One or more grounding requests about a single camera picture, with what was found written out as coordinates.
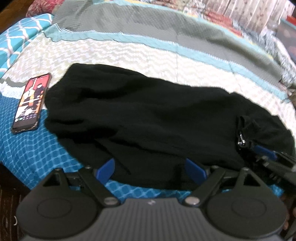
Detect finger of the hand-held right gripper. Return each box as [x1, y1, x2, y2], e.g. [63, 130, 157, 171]
[238, 133, 278, 162]

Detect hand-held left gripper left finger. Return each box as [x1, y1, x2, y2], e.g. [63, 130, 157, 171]
[43, 159, 121, 207]

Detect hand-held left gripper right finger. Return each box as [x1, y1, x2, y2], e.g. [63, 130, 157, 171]
[185, 158, 262, 206]

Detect black pants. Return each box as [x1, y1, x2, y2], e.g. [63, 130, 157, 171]
[43, 63, 296, 191]

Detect grey blue floral blanket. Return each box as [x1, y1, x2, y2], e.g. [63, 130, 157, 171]
[269, 35, 296, 87]

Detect smartphone with dark case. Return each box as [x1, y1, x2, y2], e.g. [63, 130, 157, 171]
[11, 72, 52, 135]

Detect blue grey patterned bedsheet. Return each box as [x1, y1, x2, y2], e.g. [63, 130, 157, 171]
[0, 0, 296, 202]

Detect red floral patchwork quilt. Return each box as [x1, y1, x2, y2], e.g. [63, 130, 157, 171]
[25, 0, 296, 48]

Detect teal lattice cloth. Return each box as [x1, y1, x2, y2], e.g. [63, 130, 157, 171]
[0, 13, 54, 73]

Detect wooden bed side rail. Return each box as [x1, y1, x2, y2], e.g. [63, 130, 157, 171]
[0, 162, 31, 241]

